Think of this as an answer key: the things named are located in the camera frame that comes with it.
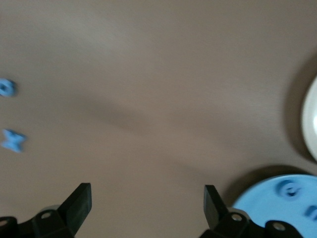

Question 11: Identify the beige round plate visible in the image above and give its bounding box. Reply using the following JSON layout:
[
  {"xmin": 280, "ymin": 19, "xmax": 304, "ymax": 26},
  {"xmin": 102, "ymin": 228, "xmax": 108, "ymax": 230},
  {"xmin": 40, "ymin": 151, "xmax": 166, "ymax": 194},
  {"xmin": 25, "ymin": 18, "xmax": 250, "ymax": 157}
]
[{"xmin": 301, "ymin": 74, "xmax": 317, "ymax": 164}]

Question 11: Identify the blue foam lowercase letter a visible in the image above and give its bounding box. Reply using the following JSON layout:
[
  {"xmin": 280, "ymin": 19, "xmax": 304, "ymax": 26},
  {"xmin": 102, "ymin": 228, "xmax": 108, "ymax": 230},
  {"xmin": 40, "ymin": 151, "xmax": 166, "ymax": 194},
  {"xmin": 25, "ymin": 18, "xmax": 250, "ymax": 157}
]
[{"xmin": 0, "ymin": 78, "xmax": 18, "ymax": 98}]

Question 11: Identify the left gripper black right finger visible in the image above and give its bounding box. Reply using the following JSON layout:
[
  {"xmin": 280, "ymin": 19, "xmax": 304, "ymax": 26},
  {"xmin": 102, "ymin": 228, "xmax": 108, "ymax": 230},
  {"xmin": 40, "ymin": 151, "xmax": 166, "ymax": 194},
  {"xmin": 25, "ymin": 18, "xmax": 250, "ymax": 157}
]
[{"xmin": 199, "ymin": 184, "xmax": 304, "ymax": 238}]

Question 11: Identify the brown table cover sheet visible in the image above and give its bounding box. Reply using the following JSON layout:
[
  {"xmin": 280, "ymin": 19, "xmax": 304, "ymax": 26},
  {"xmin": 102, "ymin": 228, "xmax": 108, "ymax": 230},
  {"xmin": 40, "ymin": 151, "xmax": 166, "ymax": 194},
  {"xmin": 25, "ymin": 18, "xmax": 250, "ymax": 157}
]
[{"xmin": 0, "ymin": 0, "xmax": 317, "ymax": 238}]

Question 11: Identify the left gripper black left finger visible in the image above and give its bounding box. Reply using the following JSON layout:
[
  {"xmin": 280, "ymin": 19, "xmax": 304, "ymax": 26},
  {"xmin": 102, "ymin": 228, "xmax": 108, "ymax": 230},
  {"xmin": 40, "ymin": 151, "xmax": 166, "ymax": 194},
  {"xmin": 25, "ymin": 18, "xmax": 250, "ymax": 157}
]
[{"xmin": 0, "ymin": 182, "xmax": 92, "ymax": 238}]

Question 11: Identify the blue foam letter G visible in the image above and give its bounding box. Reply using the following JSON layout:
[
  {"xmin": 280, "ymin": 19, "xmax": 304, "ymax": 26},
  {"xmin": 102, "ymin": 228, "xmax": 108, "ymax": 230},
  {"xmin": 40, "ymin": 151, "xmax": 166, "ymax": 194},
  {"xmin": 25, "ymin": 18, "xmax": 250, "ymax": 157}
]
[{"xmin": 275, "ymin": 179, "xmax": 303, "ymax": 202}]

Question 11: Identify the blue foam letter X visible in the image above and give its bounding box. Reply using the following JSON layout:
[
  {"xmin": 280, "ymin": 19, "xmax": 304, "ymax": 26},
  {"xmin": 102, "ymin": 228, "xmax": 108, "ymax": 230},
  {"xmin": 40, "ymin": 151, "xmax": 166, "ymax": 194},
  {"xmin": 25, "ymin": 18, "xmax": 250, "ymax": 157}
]
[{"xmin": 1, "ymin": 128, "xmax": 27, "ymax": 153}]

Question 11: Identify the blue foam letter E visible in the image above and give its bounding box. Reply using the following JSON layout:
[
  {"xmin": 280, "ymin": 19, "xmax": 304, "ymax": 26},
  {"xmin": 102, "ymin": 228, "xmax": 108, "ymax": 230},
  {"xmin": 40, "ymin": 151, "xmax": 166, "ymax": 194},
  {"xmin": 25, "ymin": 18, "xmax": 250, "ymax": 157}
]
[{"xmin": 305, "ymin": 204, "xmax": 317, "ymax": 221}]

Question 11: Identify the blue round plate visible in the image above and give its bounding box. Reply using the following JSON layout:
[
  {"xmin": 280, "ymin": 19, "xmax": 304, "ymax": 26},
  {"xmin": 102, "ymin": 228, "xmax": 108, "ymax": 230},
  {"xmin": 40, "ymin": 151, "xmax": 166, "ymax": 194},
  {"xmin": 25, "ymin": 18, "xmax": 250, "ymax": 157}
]
[{"xmin": 232, "ymin": 173, "xmax": 317, "ymax": 238}]

